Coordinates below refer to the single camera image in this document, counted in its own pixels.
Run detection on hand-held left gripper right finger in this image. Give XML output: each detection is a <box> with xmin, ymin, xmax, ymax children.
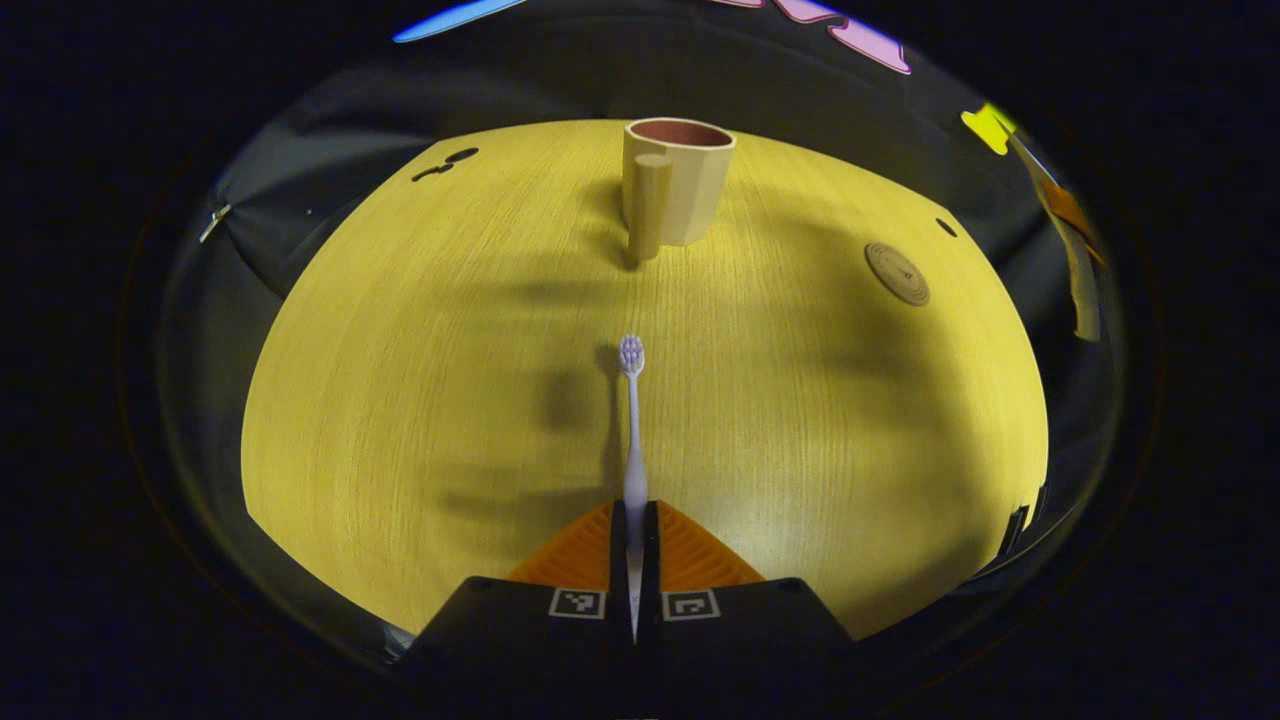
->
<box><xmin>638</xmin><ymin>500</ymin><xmax>861</xmax><ymax>693</ymax></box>

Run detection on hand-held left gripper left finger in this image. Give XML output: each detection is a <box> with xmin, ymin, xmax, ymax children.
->
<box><xmin>400</xmin><ymin>500</ymin><xmax>638</xmax><ymax>693</ymax></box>

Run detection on round brown coaster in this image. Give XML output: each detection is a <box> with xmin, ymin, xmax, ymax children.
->
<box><xmin>864</xmin><ymin>241</ymin><xmax>932</xmax><ymax>307</ymax></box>

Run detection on white toothbrush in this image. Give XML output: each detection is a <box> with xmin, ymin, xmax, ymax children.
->
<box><xmin>617</xmin><ymin>334</ymin><xmax>651</xmax><ymax>643</ymax></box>

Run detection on beige cup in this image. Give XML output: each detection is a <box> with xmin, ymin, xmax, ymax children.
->
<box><xmin>621</xmin><ymin>117</ymin><xmax>738</xmax><ymax>263</ymax></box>

